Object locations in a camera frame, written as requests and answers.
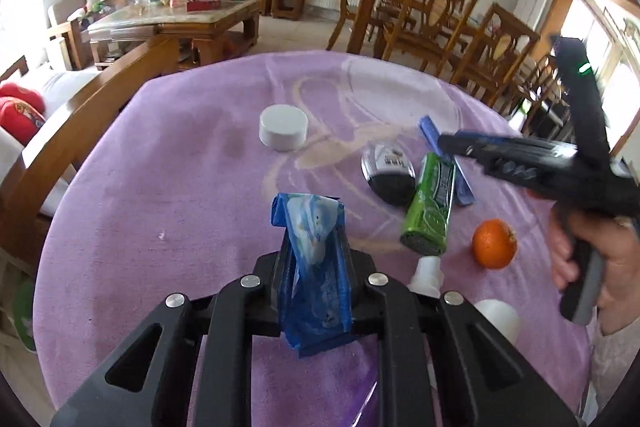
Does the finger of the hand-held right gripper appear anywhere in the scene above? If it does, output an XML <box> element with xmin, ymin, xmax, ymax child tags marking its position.
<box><xmin>439</xmin><ymin>132</ymin><xmax>511</xmax><ymax>170</ymax></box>
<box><xmin>419</xmin><ymin>116</ymin><xmax>476</xmax><ymax>208</ymax></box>

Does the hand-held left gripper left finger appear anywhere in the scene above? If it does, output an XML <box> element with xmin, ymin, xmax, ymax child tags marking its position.
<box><xmin>50</xmin><ymin>239</ymin><xmax>293</xmax><ymax>427</ymax></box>

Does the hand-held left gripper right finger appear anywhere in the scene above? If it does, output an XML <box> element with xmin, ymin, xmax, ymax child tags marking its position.
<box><xmin>345</xmin><ymin>244</ymin><xmax>581</xmax><ymax>427</ymax></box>

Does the green gum pack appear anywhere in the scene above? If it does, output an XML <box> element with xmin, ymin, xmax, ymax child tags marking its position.
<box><xmin>399</xmin><ymin>152</ymin><xmax>457</xmax><ymax>256</ymax></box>

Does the blue plastic wrapper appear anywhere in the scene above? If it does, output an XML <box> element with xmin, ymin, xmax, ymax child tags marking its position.
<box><xmin>270</xmin><ymin>192</ymin><xmax>353</xmax><ymax>358</ymax></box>

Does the person's right forearm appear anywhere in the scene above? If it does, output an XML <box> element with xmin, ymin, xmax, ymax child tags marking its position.
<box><xmin>590</xmin><ymin>322</ymin><xmax>640</xmax><ymax>427</ymax></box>

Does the person's right hand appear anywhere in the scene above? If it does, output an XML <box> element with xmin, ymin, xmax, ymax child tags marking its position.
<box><xmin>547</xmin><ymin>204</ymin><xmax>640</xmax><ymax>335</ymax></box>

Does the orange fruit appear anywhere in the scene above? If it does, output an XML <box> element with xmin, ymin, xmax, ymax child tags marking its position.
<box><xmin>472</xmin><ymin>219</ymin><xmax>518</xmax><ymax>270</ymax></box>

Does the black sachet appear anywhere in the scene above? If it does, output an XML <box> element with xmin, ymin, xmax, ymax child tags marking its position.
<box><xmin>361</xmin><ymin>141</ymin><xmax>417</xmax><ymax>206</ymax></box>

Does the white standing air conditioner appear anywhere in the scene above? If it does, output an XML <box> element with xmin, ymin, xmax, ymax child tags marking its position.
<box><xmin>515</xmin><ymin>0</ymin><xmax>548</xmax><ymax>32</ymax></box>

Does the white round jar lid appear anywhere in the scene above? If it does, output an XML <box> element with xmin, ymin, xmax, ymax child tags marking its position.
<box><xmin>258</xmin><ymin>105</ymin><xmax>309</xmax><ymax>152</ymax></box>

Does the green bin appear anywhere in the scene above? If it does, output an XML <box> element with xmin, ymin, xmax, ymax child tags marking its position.
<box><xmin>12</xmin><ymin>279</ymin><xmax>38</xmax><ymax>353</ymax></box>

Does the wooden sofa with white cushions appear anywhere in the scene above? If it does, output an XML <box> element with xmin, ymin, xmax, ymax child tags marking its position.
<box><xmin>0</xmin><ymin>34</ymin><xmax>193</xmax><ymax>268</ymax></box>

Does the wooden coffee table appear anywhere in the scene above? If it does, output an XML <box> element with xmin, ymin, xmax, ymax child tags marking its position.
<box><xmin>86</xmin><ymin>0</ymin><xmax>263</xmax><ymax>68</ymax></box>

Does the red cushion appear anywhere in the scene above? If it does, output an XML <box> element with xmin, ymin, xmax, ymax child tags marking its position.
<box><xmin>0</xmin><ymin>82</ymin><xmax>47</xmax><ymax>146</ymax></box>

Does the wooden armchair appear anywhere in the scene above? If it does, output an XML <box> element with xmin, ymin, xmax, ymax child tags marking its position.
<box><xmin>46</xmin><ymin>0</ymin><xmax>108</xmax><ymax>72</ymax></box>

